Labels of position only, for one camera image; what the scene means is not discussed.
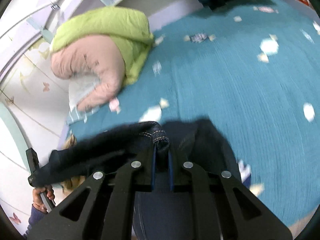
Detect green quilt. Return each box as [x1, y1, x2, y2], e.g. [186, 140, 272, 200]
[50, 6, 154, 85]

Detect white pillow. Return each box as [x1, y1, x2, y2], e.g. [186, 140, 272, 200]
[68, 74, 100, 111]

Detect pink quilt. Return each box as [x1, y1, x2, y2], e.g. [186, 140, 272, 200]
[51, 35, 125, 111]

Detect folded tan trousers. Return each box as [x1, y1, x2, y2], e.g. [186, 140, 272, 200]
[61, 134, 87, 196]

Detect dark denim shirt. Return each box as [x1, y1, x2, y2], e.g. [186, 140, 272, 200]
[28, 119, 241, 239]

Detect person's left hand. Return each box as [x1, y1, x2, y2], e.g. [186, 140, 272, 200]
[33, 185, 55, 213]

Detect teal quilted bed sheet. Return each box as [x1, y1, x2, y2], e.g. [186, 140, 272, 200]
[70, 0, 319, 226]

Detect striped light blue blanket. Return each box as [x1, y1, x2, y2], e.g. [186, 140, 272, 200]
[66, 107, 100, 125]

